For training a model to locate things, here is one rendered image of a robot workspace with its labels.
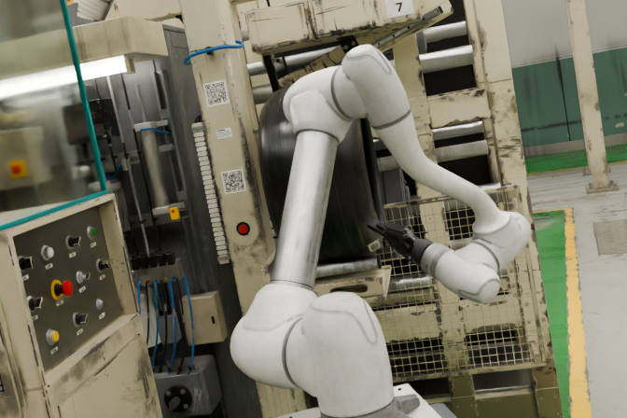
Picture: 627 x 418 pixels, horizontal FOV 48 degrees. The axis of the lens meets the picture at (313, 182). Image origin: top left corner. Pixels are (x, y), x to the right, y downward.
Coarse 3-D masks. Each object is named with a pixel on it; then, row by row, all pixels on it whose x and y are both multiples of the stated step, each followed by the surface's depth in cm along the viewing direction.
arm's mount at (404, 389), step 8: (408, 384) 160; (400, 392) 156; (408, 392) 155; (424, 400) 149; (312, 408) 157; (416, 408) 146; (424, 408) 145; (280, 416) 156; (288, 416) 155; (296, 416) 154; (304, 416) 153; (312, 416) 152; (320, 416) 151; (416, 416) 142; (424, 416) 141; (432, 416) 140
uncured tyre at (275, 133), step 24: (264, 120) 212; (360, 120) 213; (264, 144) 208; (288, 144) 204; (360, 144) 206; (264, 168) 207; (288, 168) 203; (336, 168) 200; (360, 168) 203; (264, 192) 208; (336, 192) 201; (360, 192) 203; (336, 216) 204; (360, 216) 205; (336, 240) 209; (360, 240) 210
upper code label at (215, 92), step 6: (204, 84) 224; (210, 84) 224; (216, 84) 224; (222, 84) 224; (204, 90) 225; (210, 90) 224; (216, 90) 224; (222, 90) 224; (210, 96) 225; (216, 96) 224; (222, 96) 224; (228, 96) 224; (210, 102) 225; (216, 102) 225; (222, 102) 224; (228, 102) 224
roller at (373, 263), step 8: (368, 256) 219; (376, 256) 218; (320, 264) 220; (328, 264) 219; (336, 264) 219; (344, 264) 218; (352, 264) 217; (360, 264) 217; (368, 264) 216; (376, 264) 216; (320, 272) 219; (328, 272) 219; (336, 272) 219; (344, 272) 219
